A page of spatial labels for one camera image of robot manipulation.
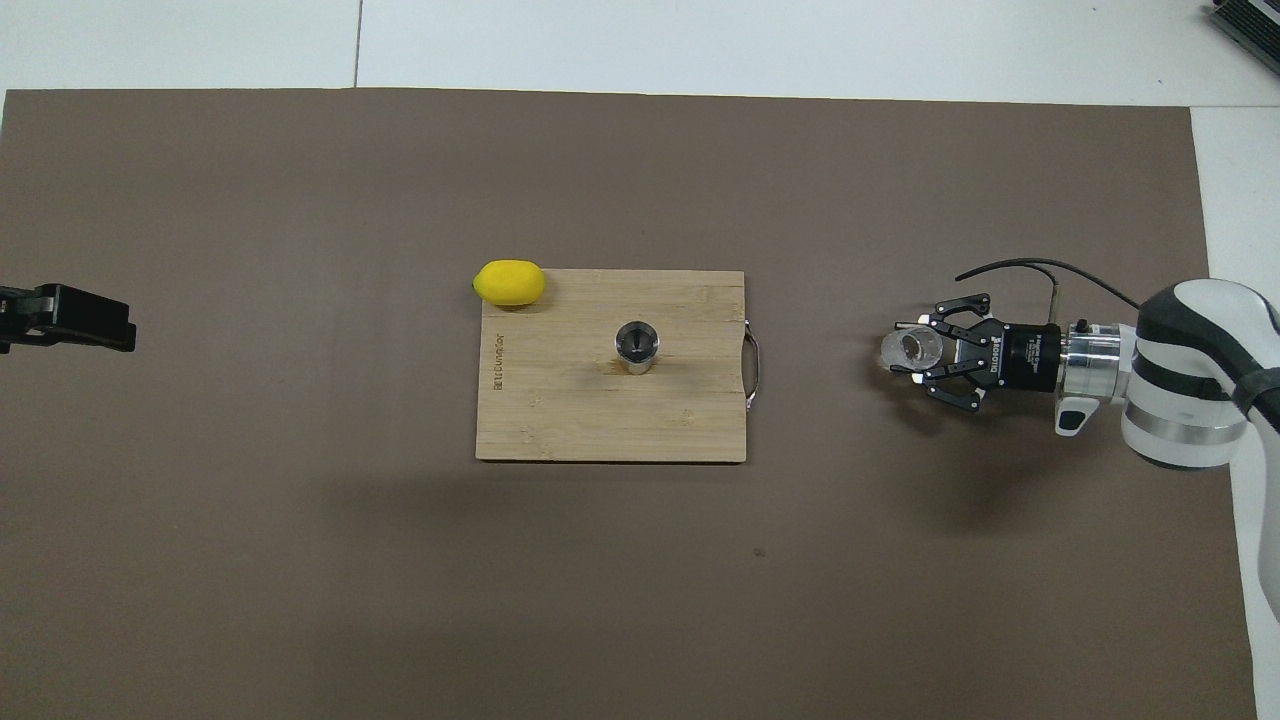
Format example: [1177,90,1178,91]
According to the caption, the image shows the steel double jigger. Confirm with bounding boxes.
[613,320,662,378]

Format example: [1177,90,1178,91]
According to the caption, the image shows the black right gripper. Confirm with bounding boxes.
[890,292,1068,414]

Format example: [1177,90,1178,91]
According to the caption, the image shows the wooden cutting board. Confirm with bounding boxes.
[475,268,761,464]

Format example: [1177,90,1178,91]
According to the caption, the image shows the yellow lemon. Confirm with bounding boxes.
[472,259,548,308]

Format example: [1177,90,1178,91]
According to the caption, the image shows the clear plastic cup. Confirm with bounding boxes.
[879,328,947,381]

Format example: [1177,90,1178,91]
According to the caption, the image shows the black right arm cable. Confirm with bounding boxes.
[955,257,1143,326]

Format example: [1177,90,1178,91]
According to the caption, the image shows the grey ribbed device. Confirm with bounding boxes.
[1205,0,1280,63]

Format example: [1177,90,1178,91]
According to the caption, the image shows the brown table mat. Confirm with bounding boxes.
[0,88,1259,720]

